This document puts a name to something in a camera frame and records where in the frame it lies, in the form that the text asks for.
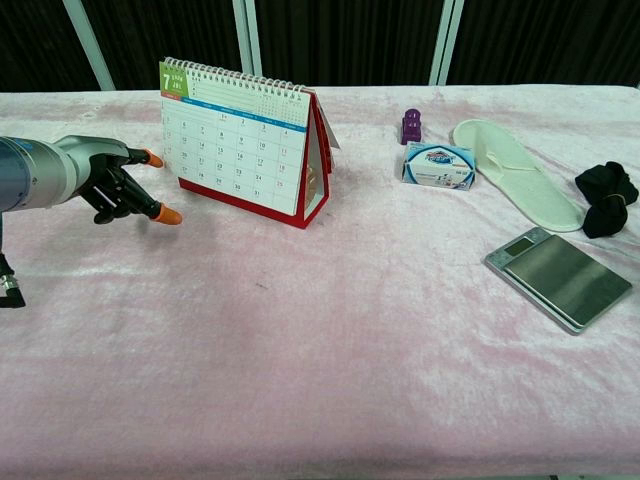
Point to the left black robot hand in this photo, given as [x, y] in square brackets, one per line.
[107, 172]

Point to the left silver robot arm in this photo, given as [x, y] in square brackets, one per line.
[30, 172]

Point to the red desk calendar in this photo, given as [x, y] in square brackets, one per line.
[240, 150]

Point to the pink plush tablecloth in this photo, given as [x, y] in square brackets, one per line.
[320, 310]

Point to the black curtain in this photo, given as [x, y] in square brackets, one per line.
[345, 40]

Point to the purple plastic toy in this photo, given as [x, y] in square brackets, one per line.
[411, 125]

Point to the blue white soap box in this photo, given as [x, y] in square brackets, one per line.
[439, 166]

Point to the white disposable slipper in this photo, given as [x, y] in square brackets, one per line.
[520, 172]

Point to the silver digital kitchen scale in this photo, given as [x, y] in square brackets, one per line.
[562, 277]

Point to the black rolled socks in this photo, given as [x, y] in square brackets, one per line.
[606, 197]

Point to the white slanted frame post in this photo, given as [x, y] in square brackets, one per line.
[90, 45]
[446, 42]
[248, 37]

